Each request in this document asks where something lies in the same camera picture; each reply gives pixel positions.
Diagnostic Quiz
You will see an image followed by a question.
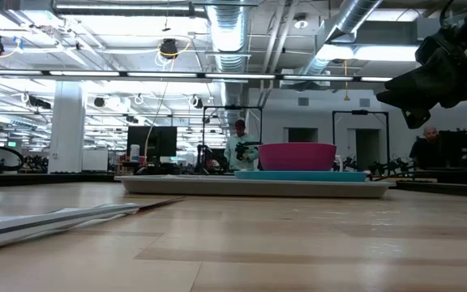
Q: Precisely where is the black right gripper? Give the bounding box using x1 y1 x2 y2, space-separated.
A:
375 2 467 131

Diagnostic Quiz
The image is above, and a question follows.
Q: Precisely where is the red bowl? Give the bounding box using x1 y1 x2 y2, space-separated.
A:
257 142 338 172

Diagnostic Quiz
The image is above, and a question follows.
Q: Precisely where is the blue plate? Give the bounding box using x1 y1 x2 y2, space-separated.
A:
233 170 368 183

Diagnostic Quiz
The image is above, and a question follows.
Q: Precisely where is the knife with teal handle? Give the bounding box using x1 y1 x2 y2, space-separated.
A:
0 196 186 252

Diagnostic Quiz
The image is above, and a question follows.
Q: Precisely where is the grey plastic tray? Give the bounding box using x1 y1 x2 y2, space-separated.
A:
114 174 396 200

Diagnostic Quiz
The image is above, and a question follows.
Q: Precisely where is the seated person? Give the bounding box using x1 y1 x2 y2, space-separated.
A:
409 125 441 170

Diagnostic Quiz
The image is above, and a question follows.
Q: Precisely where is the large black screen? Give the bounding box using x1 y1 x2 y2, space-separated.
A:
438 129 467 170

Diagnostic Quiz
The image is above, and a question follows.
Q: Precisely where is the standing person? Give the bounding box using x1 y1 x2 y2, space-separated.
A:
223 118 261 172

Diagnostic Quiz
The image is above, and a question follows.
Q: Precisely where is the long ceiling light strip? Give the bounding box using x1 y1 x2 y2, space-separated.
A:
0 69 395 84

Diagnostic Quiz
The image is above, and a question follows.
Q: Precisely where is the black computer monitor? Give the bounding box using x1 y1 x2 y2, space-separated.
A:
126 126 178 164

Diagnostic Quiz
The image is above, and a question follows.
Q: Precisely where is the white board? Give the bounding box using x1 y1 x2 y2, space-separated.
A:
81 148 109 172

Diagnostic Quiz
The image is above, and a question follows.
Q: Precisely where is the white building column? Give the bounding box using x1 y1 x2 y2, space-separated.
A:
48 79 87 174

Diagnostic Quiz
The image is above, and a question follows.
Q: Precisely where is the black gantry frame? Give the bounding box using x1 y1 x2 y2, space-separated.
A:
332 109 391 171
202 105 263 174

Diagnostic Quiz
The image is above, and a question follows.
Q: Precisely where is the yellow hanging cord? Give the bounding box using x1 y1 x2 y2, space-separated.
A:
342 59 351 102

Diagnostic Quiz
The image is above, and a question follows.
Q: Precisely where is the silver ribbed ventilation duct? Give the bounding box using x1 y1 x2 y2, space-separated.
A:
204 0 255 122

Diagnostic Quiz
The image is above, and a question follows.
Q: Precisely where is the black aluminium table frame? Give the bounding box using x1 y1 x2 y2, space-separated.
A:
0 170 467 200

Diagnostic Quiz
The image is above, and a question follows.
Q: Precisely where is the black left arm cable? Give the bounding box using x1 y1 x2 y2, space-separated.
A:
0 143 26 172

